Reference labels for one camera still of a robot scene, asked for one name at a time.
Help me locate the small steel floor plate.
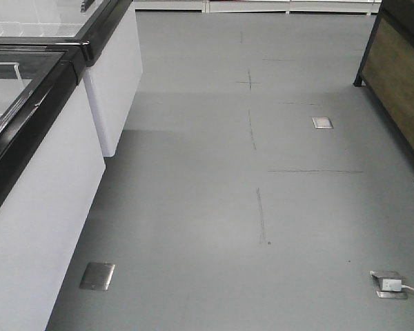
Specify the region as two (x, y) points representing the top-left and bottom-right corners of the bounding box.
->
(312, 117), (334, 130)

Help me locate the far white chest freezer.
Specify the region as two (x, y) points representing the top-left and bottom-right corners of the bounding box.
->
(0, 1), (143, 157)

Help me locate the white chest freezer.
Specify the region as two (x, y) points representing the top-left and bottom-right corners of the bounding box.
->
(0, 1), (143, 157)
(0, 46), (106, 330)

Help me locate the closed steel floor socket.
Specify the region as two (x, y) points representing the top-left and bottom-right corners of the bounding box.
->
(79, 262), (116, 291)

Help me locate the near white chest freezer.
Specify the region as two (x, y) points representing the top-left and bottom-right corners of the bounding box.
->
(0, 46), (106, 330)

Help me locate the open steel floor socket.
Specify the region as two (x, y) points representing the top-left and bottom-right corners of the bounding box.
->
(370, 270), (408, 299)

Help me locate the black wooden display stand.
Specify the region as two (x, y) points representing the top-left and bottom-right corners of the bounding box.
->
(353, 1), (414, 156)

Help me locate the white store shelving unit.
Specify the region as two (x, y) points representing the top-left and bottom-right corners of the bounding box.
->
(133, 0), (382, 15)

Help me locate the white power plug adapter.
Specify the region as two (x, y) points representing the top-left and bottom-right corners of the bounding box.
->
(380, 278), (402, 292)

